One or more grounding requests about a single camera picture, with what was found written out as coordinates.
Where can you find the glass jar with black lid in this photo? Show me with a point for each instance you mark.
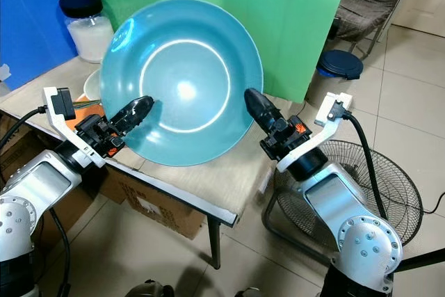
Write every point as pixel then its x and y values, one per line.
pixel 90 36

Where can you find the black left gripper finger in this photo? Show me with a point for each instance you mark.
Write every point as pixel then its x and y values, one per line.
pixel 133 115

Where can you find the green board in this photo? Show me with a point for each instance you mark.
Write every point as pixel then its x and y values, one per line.
pixel 292 12

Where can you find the black floor fan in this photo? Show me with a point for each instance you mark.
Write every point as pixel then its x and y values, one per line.
pixel 400 193

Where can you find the orange plate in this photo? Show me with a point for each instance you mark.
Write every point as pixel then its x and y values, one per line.
pixel 87 108

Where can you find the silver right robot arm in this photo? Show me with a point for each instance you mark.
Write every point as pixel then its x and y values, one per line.
pixel 344 206

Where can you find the black metal table leg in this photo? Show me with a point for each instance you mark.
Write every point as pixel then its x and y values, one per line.
pixel 215 245

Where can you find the dark blue round lid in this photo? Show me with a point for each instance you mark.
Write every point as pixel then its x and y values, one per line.
pixel 341 65

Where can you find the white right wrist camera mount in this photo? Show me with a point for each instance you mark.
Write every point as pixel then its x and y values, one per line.
pixel 330 113

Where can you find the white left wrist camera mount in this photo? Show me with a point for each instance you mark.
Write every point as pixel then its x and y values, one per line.
pixel 52 113

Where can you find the white tape piece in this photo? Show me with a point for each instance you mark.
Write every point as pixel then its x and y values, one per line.
pixel 5 72

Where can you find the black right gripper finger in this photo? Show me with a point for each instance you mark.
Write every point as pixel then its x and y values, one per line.
pixel 263 109

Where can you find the large blue plate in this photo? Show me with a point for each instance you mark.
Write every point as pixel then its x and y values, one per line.
pixel 181 46

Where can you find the printed cardboard box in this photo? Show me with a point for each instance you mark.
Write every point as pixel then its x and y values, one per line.
pixel 17 161

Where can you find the blue board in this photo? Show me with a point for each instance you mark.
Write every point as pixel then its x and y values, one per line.
pixel 35 12

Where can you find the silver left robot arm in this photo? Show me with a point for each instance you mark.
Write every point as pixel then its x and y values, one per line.
pixel 35 186

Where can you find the white bowl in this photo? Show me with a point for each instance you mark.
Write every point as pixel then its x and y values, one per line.
pixel 92 85

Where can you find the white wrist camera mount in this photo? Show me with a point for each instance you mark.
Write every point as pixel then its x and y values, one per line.
pixel 330 113
pixel 52 113

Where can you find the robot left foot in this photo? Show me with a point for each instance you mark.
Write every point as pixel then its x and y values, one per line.
pixel 149 289

